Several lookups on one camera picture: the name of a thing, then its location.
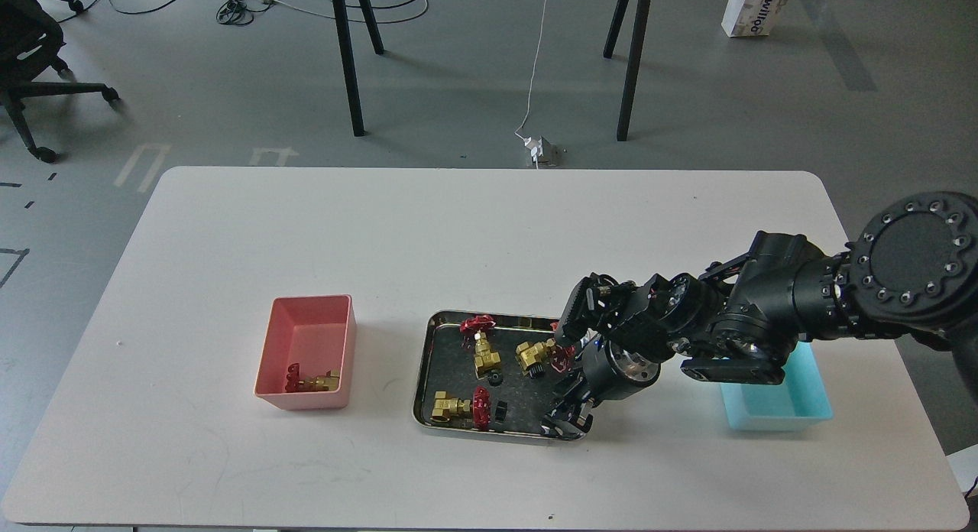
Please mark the brass valve top centre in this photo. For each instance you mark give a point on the brass valve top centre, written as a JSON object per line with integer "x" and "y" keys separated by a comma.
{"x": 475, "y": 330}

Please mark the black office chair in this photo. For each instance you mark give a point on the black office chair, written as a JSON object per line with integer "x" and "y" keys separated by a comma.
{"x": 31, "y": 42}

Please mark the brass valve top right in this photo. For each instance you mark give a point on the brass valve top right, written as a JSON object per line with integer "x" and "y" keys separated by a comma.
{"x": 558, "y": 358}

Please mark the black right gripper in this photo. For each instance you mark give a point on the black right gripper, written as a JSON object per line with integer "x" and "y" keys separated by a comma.
{"x": 623, "y": 343}

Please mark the brass valve bottom left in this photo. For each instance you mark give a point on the brass valve bottom left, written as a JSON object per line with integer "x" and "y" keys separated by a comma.
{"x": 478, "y": 408}

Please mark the black table leg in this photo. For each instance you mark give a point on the black table leg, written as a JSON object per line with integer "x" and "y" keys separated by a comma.
{"x": 347, "y": 57}
{"x": 633, "y": 61}

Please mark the light blue plastic box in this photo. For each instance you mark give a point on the light blue plastic box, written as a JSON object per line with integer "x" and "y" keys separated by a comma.
{"x": 799, "y": 402}

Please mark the pink plastic box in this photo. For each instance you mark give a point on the pink plastic box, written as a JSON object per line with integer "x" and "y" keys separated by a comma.
{"x": 319, "y": 333}

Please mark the black table leg left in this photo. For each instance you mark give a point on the black table leg left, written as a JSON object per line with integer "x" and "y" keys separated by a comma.
{"x": 347, "y": 57}

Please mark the white cardboard box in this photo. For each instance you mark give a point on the white cardboard box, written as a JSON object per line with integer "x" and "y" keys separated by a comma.
{"x": 751, "y": 18}

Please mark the brass valve red handwheel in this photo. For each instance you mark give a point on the brass valve red handwheel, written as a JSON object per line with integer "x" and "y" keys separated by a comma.
{"x": 297, "y": 382}

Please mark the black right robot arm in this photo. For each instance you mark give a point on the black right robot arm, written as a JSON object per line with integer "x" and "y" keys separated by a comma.
{"x": 911, "y": 271}

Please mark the black table leg right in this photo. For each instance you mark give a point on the black table leg right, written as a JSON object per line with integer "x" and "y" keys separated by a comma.
{"x": 633, "y": 61}

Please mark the small black gear under valve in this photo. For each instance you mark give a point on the small black gear under valve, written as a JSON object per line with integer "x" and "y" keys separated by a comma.
{"x": 536, "y": 370}

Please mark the stainless steel tray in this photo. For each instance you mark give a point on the stainless steel tray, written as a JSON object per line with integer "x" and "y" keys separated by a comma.
{"x": 446, "y": 366}

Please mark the white floor power socket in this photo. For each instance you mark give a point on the white floor power socket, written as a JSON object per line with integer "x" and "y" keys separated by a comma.
{"x": 541, "y": 152}

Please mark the small black gear bottom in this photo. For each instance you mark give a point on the small black gear bottom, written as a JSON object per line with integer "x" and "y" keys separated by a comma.
{"x": 500, "y": 411}

